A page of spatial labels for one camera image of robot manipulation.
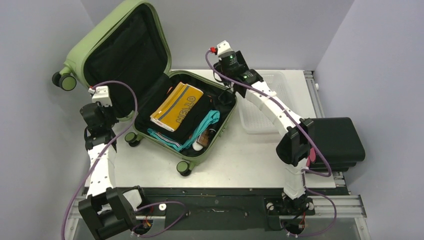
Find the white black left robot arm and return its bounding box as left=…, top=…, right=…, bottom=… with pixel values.
left=78, top=103, right=149, bottom=240

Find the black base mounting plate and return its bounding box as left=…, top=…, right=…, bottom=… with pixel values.
left=82, top=187, right=350, bottom=232

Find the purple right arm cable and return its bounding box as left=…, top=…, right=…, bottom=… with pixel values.
left=204, top=49, right=338, bottom=239

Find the white brown cosmetic palette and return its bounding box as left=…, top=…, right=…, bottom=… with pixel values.
left=192, top=128, right=217, bottom=152

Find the black folded garment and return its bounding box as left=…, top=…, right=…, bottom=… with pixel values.
left=140, top=95, right=213, bottom=144

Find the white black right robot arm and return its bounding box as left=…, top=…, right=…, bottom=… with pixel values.
left=210, top=47, right=314, bottom=214

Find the green hard-shell suitcase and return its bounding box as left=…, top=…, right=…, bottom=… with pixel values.
left=52, top=0, right=236, bottom=177

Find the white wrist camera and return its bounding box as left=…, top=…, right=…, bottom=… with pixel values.
left=88, top=85, right=113, bottom=107
left=209, top=40, right=233, bottom=56

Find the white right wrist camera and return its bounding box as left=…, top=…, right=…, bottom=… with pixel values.
left=209, top=40, right=233, bottom=56

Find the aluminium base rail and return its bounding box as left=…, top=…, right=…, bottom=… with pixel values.
left=68, top=195, right=367, bottom=220

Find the black and pink storage organizer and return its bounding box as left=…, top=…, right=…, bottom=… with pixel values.
left=313, top=117, right=366, bottom=172

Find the white perforated plastic basket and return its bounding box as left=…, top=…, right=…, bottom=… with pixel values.
left=237, top=70, right=301, bottom=135

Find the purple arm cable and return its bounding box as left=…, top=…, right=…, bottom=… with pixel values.
left=60, top=80, right=190, bottom=240
left=204, top=49, right=338, bottom=239

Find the teal garment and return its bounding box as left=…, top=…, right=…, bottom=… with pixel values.
left=147, top=110, right=221, bottom=152

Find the yellow folded hello towel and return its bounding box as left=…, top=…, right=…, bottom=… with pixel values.
left=150, top=82, right=204, bottom=132

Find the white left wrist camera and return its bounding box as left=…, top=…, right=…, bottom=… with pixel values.
left=88, top=85, right=113, bottom=107

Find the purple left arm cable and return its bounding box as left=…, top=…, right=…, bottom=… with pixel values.
left=60, top=80, right=190, bottom=240

